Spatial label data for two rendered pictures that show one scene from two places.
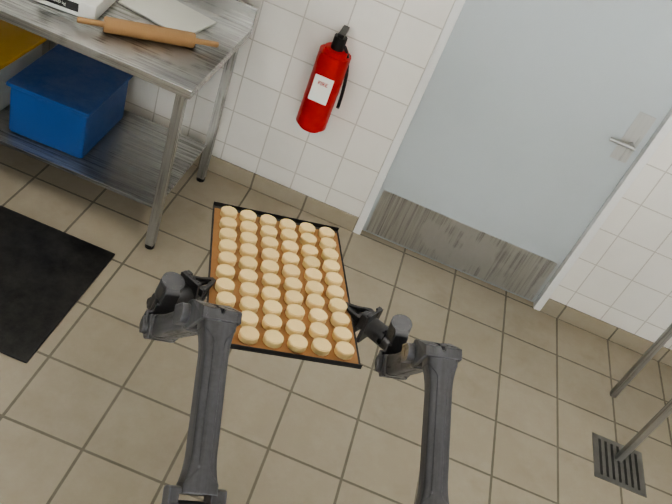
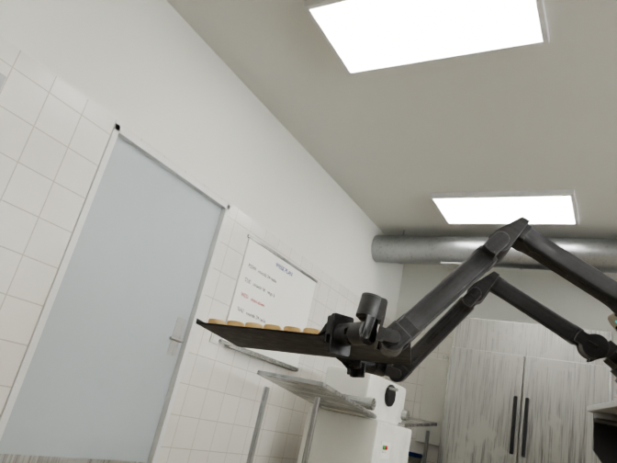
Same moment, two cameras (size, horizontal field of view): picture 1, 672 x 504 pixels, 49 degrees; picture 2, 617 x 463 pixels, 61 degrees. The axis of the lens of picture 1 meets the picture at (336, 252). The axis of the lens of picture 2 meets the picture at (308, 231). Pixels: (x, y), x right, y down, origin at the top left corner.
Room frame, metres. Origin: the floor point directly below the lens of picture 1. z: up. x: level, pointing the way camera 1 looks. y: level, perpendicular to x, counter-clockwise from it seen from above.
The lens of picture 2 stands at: (0.68, 1.50, 0.77)
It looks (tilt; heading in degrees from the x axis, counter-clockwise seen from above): 19 degrees up; 304
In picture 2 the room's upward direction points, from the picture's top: 13 degrees clockwise
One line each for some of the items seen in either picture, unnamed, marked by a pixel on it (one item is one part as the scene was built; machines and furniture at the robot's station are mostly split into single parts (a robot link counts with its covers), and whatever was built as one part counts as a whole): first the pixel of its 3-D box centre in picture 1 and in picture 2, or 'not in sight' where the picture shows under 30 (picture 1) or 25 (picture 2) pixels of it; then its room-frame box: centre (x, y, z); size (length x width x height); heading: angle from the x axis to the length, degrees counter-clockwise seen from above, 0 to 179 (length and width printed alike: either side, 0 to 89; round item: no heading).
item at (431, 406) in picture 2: not in sight; (439, 399); (2.57, -4.62, 1.27); 0.42 x 0.06 x 1.00; 1
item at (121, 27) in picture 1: (150, 32); not in sight; (2.64, 1.04, 0.91); 0.56 x 0.06 x 0.06; 120
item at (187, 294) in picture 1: (180, 295); (346, 334); (1.30, 0.32, 0.98); 0.07 x 0.07 x 0.10; 64
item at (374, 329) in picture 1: (375, 330); (364, 363); (1.47, -0.18, 0.98); 0.07 x 0.07 x 0.10; 64
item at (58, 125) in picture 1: (70, 101); not in sight; (2.76, 1.40, 0.36); 0.46 x 0.38 x 0.26; 3
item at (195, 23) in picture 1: (168, 12); not in sight; (2.92, 1.09, 0.89); 0.34 x 0.26 x 0.01; 79
